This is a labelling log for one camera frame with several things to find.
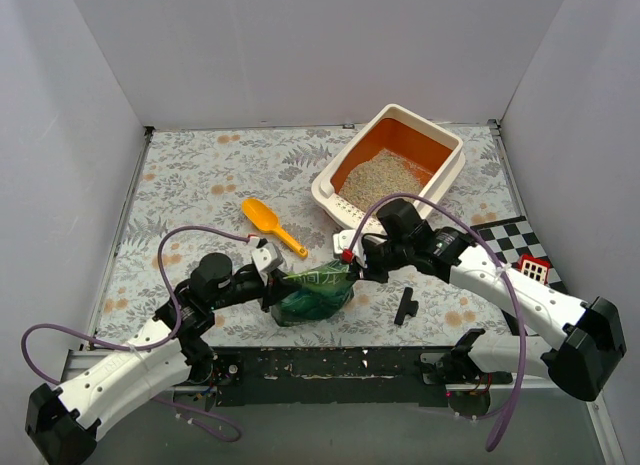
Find green litter bag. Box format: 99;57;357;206
270;259;355;327

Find black bag clip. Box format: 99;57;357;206
394;287;419;326

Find yellow plastic scoop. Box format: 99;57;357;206
241;197;308;258

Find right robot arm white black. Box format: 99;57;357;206
333;193;627;402

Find cat litter granules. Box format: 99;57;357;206
338;149;432;211

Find white orange litter box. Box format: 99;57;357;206
311;104;466;229

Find floral table mat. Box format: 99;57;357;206
94;127;499;347

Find checkerboard calibration board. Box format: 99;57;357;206
474;215;569;331

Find red white small block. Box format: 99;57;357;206
518;254;551;285

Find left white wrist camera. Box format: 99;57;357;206
248;235;284;284

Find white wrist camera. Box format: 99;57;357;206
332;229;366;267
248;235;284;284

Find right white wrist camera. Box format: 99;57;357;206
332;229;366;267

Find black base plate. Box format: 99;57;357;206
178;346;462;407

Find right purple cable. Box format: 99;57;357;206
347;193;529;454

